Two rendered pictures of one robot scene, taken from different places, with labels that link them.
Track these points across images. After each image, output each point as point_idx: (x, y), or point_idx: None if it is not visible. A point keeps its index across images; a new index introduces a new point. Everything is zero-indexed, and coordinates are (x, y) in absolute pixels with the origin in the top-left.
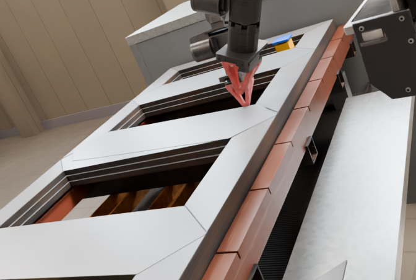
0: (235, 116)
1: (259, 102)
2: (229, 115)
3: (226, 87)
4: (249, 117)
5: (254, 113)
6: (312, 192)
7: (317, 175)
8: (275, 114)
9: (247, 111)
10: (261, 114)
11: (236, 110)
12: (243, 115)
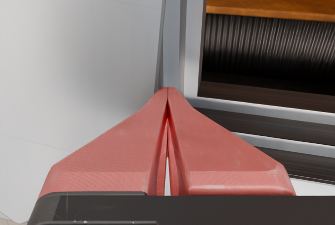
0: (31, 73)
1: (168, 171)
2: (48, 27)
3: (41, 190)
4: (6, 150)
5: (39, 162)
6: (243, 18)
7: (312, 21)
8: (16, 222)
9: (68, 131)
10: (22, 187)
11: (113, 56)
12: (30, 119)
